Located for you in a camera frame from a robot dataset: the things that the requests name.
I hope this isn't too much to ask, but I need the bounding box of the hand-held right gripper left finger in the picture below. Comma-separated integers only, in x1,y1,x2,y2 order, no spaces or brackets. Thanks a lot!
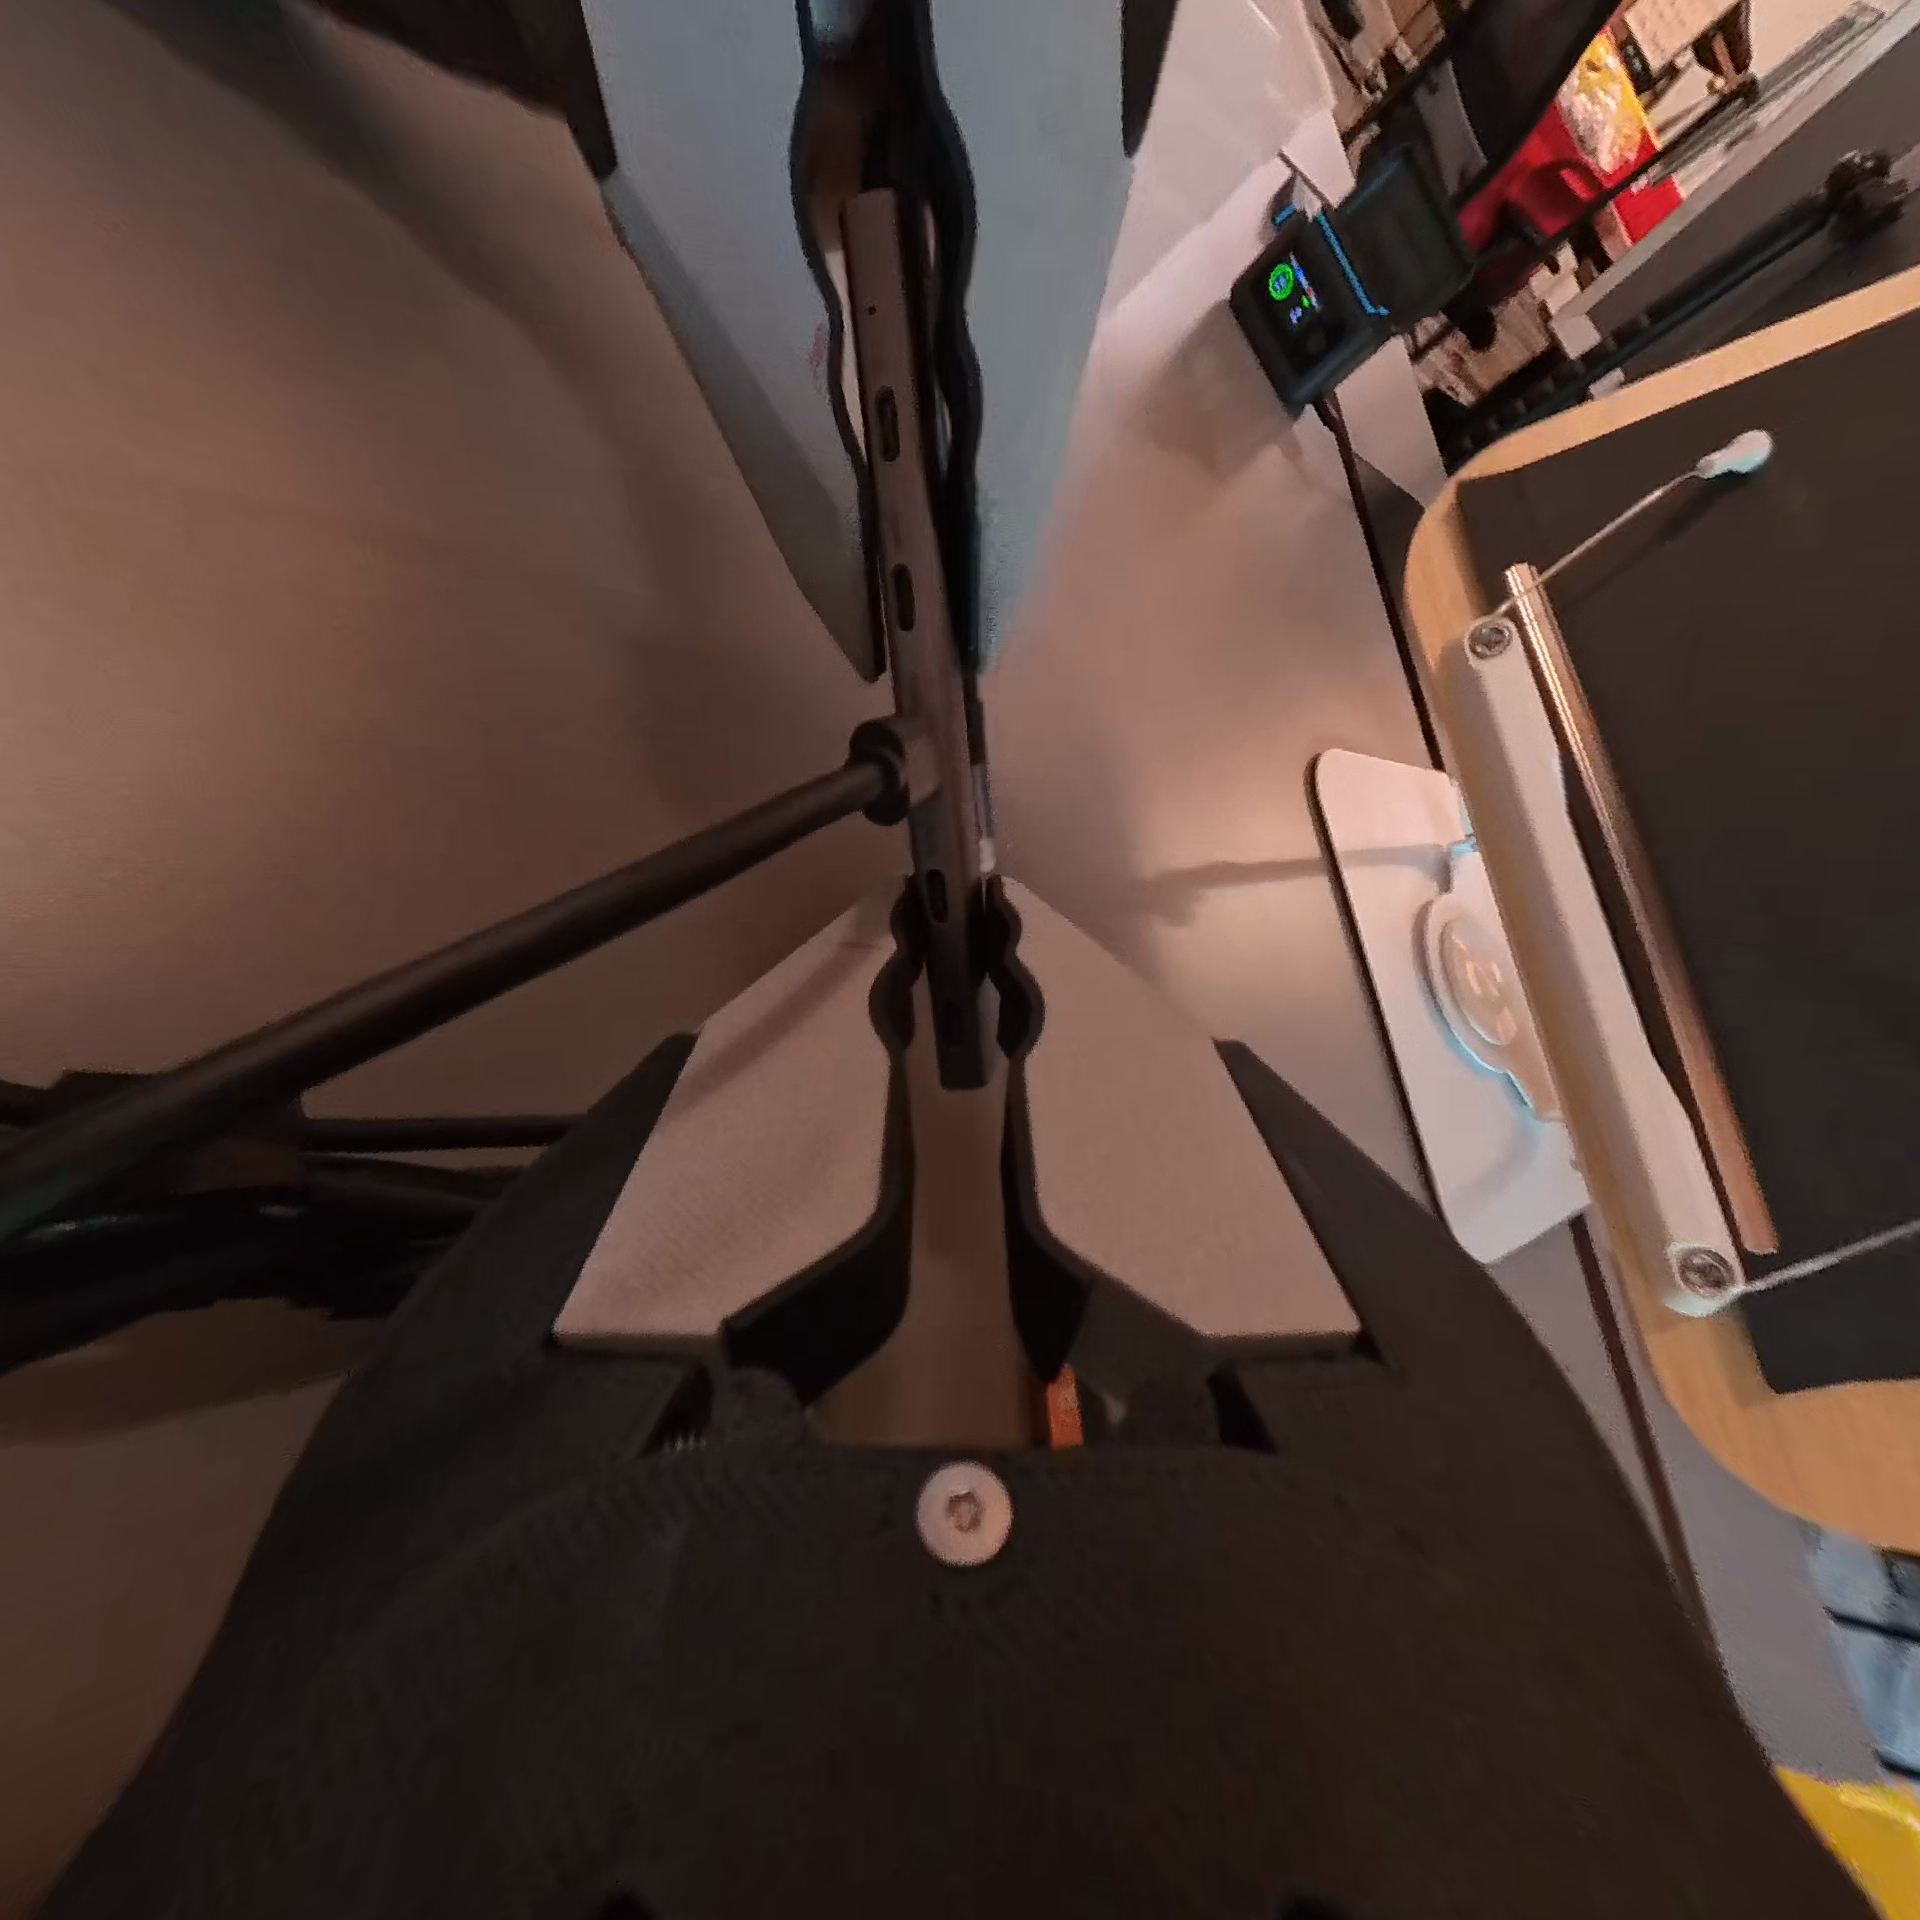
548,885,922,1405

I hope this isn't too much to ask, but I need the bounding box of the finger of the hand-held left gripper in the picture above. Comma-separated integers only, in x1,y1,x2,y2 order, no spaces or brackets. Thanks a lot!
906,0,1139,679
576,0,892,686

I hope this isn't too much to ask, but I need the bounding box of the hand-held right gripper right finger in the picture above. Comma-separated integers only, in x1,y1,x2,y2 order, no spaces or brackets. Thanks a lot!
983,882,1372,1383

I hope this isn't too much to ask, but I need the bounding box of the slim grey usb hub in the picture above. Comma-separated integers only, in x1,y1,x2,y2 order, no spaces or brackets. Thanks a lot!
836,186,993,1092

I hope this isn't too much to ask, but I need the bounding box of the thin black usb-c cable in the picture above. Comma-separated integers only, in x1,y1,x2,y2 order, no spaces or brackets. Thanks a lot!
0,716,943,1373

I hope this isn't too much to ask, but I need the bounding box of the black charging case with screen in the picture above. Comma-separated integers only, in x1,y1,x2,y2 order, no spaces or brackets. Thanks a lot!
1226,145,1483,422

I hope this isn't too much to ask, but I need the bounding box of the red table cloth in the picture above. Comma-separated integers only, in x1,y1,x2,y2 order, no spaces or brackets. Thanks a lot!
1461,85,1671,251

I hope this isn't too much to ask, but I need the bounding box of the grey framed panel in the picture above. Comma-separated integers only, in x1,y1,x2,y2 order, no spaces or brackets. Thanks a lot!
1549,0,1920,381

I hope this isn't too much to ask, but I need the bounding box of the black bar with knob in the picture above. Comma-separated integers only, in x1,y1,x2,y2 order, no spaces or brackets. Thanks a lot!
1608,145,1902,356

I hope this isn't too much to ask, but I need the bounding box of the yellow storage bin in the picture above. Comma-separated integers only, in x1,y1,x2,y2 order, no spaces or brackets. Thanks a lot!
1775,1766,1920,1920

